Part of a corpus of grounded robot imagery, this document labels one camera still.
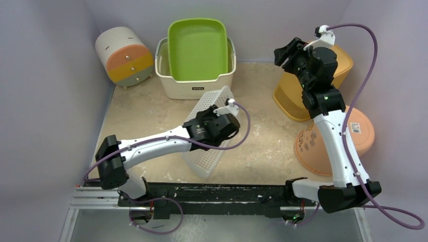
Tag yellow slatted laundry basket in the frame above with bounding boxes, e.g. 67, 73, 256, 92
273, 45, 353, 123

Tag peach plastic bucket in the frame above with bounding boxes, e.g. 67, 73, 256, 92
294, 108, 375, 176

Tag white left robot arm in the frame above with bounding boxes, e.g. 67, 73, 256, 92
95, 104, 240, 206

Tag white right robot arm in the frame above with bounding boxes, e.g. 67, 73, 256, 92
274, 37, 382, 213

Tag cream plastic storage basket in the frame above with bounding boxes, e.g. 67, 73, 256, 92
154, 38, 237, 100

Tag green solid tray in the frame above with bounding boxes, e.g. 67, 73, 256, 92
168, 18, 229, 82

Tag round pastel drawer cabinet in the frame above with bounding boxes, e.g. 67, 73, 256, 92
95, 27, 154, 89

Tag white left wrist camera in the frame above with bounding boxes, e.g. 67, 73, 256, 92
213, 98, 239, 117

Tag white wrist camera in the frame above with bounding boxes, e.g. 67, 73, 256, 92
303, 25, 336, 50
213, 98, 239, 117

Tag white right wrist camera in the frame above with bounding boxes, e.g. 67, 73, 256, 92
303, 25, 336, 50

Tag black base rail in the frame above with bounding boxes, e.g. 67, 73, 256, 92
112, 182, 315, 219

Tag aluminium frame rails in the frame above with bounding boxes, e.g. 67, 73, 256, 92
61, 183, 372, 241

